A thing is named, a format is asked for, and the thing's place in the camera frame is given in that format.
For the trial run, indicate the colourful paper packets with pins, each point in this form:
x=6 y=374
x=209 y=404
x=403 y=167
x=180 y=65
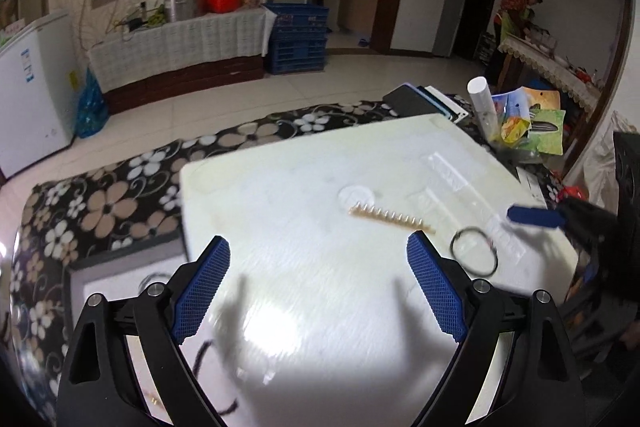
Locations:
x=515 y=117

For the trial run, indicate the brown television cabinet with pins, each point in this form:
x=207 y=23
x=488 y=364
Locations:
x=185 y=84

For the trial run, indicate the green card packet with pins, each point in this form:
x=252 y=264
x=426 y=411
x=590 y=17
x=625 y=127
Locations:
x=547 y=134

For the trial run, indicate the white chest freezer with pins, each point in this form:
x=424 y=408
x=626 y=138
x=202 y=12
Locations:
x=30 y=107

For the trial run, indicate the side table with lace cloth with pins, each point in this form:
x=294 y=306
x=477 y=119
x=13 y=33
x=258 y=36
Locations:
x=550 y=67

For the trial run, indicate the white foam board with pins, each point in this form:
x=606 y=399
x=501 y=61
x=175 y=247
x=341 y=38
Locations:
x=300 y=217

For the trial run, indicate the black notebook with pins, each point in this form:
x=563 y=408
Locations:
x=420 y=102

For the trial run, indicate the blue plastic bag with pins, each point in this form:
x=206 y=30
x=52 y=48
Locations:
x=91 y=107

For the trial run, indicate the white paper roll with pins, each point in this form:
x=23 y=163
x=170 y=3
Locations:
x=482 y=107

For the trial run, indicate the wooden kitchen cabinet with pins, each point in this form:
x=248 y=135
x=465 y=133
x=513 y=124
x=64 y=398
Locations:
x=357 y=7

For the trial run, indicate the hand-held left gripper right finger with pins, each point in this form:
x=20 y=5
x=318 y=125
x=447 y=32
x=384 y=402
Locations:
x=435 y=287

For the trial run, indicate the white lace cabinet cloth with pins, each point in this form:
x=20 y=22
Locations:
x=180 y=44

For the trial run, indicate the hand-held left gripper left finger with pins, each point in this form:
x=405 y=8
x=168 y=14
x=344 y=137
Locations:
x=202 y=292

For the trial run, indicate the thin black bangle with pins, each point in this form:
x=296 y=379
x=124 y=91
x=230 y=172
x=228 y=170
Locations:
x=451 y=249

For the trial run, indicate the gold pearl bar hair clip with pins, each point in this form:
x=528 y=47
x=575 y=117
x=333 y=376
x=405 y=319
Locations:
x=390 y=216

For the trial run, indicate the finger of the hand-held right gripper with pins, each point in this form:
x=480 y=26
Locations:
x=535 y=216

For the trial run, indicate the blue plastic crate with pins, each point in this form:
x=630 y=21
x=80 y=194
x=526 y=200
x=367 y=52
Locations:
x=297 y=21
x=296 y=56

